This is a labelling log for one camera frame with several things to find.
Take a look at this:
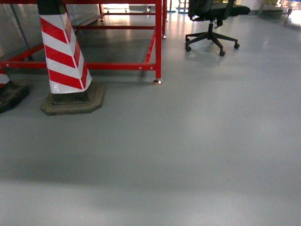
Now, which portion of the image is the red metal table frame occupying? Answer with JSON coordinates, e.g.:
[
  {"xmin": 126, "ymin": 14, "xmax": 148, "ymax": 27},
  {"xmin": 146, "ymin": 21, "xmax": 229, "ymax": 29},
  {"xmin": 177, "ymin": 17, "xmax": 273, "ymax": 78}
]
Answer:
[{"xmin": 0, "ymin": 0, "xmax": 166, "ymax": 85}]

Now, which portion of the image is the black office chair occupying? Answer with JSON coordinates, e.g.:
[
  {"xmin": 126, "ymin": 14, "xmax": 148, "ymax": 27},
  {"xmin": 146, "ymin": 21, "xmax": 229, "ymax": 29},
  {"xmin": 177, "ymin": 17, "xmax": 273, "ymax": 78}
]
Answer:
[{"xmin": 185, "ymin": 0, "xmax": 251, "ymax": 57}]

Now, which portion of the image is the red white striped bollard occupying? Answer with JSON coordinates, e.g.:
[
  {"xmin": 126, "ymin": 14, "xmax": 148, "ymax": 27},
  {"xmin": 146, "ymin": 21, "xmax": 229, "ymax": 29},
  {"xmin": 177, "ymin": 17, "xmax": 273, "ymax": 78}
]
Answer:
[{"xmin": 37, "ymin": 0, "xmax": 105, "ymax": 115}]

